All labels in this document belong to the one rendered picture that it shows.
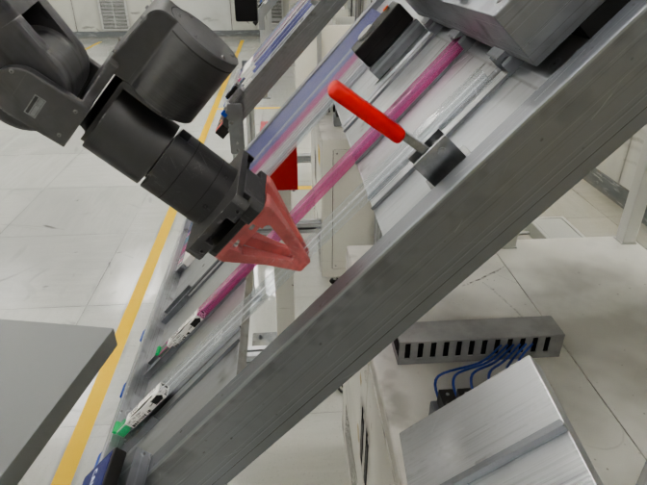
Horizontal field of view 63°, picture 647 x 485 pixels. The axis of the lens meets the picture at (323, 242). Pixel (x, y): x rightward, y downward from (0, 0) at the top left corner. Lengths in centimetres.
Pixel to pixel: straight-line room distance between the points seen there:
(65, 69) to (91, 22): 922
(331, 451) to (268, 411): 110
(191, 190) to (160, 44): 11
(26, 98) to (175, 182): 11
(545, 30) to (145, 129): 28
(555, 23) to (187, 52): 24
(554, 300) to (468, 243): 70
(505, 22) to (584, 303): 77
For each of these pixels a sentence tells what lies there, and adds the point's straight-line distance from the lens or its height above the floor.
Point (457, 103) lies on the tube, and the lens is 44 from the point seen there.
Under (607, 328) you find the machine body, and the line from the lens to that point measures 104.
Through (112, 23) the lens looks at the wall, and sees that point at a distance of 954.
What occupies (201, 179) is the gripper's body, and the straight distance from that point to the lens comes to 42.
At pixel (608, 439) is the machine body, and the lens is 84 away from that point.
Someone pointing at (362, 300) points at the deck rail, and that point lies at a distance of 39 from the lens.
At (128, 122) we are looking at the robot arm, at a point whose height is 108.
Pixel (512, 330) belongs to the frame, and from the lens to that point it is 89.
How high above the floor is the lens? 118
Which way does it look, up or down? 29 degrees down
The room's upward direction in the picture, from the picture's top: straight up
